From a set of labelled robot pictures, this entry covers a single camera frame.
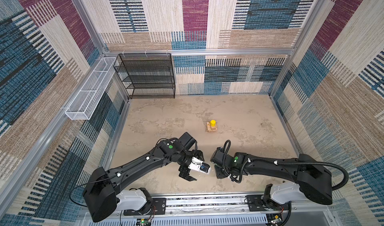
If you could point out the black wire shelf rack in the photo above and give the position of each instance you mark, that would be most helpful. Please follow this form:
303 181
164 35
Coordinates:
146 76

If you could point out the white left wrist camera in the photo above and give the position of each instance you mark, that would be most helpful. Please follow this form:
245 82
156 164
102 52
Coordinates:
199 166

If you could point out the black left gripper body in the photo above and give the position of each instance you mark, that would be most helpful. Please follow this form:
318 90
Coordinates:
185 171

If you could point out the aluminium front rail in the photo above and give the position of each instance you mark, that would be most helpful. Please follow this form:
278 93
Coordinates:
225 209

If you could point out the yellow cylinder block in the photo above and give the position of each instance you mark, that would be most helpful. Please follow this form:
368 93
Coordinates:
213 124

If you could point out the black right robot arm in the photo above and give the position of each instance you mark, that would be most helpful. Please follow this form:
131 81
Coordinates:
312 178

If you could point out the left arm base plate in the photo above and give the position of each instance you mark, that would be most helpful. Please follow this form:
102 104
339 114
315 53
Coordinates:
156 207

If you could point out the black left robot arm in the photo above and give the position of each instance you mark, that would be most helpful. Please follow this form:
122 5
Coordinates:
102 189

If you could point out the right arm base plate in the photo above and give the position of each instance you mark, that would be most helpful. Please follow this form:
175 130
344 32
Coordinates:
263 203

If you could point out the white wire mesh basket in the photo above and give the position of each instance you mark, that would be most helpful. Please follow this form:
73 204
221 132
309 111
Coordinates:
87 99

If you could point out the light wood block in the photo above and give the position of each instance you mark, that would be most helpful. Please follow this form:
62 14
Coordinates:
210 128

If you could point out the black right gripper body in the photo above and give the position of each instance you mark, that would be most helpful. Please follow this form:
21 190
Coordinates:
220 172

